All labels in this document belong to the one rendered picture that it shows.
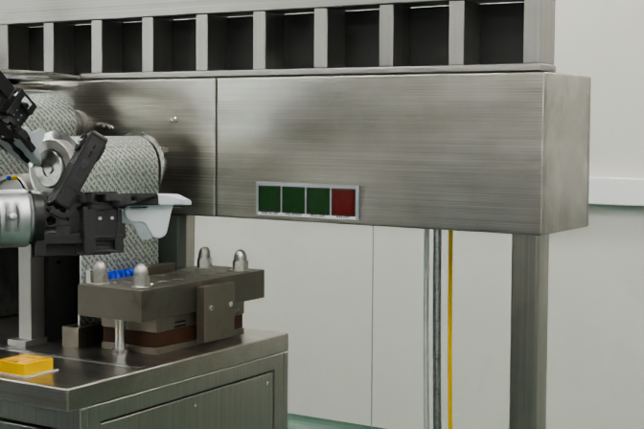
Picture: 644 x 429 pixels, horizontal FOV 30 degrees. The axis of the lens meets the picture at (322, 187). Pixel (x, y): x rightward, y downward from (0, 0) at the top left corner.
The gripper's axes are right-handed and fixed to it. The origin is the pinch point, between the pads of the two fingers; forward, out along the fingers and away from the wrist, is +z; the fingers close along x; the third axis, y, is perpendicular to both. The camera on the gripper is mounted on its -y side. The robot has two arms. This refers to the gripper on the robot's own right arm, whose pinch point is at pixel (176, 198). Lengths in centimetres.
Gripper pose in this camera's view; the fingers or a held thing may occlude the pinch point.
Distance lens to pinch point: 165.9
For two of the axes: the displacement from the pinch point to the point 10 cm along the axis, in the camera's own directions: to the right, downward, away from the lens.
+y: 0.5, 10.0, -0.7
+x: 4.2, -0.9, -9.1
